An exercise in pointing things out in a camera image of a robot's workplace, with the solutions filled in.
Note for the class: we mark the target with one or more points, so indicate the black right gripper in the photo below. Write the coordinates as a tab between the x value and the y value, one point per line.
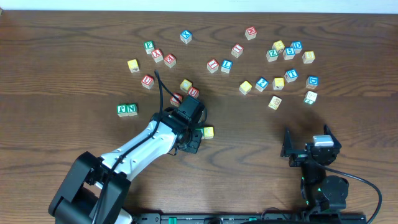
302	156

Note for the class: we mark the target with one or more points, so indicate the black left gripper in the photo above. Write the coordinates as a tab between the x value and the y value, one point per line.
195	140

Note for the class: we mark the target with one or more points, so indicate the green B block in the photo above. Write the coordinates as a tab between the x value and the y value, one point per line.
202	132

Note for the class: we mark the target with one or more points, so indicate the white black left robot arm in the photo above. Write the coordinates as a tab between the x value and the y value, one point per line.
95	188

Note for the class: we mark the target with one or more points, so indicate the green 7 block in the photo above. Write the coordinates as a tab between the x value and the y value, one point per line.
310	97

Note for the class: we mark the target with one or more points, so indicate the red A block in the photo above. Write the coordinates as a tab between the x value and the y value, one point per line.
176	99

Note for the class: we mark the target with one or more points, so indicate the yellow snail picture block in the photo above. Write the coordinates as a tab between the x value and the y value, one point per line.
275	102

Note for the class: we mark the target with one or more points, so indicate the red U block centre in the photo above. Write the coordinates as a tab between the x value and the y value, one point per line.
193	92

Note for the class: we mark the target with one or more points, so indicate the red u block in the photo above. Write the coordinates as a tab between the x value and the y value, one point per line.
147	82
193	92

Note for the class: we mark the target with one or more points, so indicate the yellow block near centre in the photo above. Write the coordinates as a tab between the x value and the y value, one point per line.
185	85

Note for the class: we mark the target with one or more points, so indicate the blue D block right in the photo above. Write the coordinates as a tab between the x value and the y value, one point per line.
312	82

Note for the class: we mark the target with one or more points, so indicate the blue d block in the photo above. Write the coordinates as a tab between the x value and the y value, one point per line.
297	46
312	82

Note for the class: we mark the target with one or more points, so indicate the yellow hammer picture block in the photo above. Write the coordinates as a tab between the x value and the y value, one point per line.
278	83

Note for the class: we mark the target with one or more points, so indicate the blue T block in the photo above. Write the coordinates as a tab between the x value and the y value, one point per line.
291	75

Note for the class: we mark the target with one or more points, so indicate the green N block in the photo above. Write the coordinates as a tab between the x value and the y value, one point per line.
131	109

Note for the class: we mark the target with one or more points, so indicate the blue 2 block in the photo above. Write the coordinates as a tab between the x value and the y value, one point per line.
261	84

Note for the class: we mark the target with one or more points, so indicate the red U block left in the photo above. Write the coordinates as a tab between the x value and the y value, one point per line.
147	82

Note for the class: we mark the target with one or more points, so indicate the green J block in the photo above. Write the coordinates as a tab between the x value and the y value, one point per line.
122	110

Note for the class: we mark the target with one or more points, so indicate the yellow S block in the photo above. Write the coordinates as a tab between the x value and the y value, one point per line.
245	87

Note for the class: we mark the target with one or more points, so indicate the red I block left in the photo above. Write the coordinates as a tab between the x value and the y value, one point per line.
212	65

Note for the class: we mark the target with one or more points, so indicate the red i block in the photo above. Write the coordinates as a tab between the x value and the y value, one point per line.
237	50
212	65

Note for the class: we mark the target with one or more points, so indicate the yellow 8 block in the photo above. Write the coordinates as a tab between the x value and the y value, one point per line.
308	57

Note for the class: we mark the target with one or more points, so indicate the red E block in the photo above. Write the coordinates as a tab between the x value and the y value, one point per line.
170	60

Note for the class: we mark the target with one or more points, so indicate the blue L block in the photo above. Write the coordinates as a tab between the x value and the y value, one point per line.
226	66

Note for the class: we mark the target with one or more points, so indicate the blue 5 block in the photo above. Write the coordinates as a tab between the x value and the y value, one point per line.
288	53

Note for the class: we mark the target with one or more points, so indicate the green Z block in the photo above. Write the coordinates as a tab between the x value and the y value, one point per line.
271	55

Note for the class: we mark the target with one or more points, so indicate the red X block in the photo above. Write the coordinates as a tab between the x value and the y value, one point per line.
157	55

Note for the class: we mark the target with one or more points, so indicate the yellow block far left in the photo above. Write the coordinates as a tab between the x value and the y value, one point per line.
133	65

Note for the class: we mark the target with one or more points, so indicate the blue D block upper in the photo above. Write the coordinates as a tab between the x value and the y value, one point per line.
297	46

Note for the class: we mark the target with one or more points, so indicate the yellow block upper right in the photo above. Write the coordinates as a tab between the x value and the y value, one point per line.
278	46

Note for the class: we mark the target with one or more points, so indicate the red I block upper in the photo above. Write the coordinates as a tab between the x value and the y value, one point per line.
237	50

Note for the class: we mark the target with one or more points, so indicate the green F block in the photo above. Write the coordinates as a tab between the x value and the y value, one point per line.
149	46

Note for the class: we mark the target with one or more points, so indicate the blue X block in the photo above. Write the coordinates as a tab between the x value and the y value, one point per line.
186	36

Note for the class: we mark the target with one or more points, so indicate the red block top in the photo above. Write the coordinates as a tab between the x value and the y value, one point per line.
250	33

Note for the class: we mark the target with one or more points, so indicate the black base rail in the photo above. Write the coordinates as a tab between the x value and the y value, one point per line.
271	216

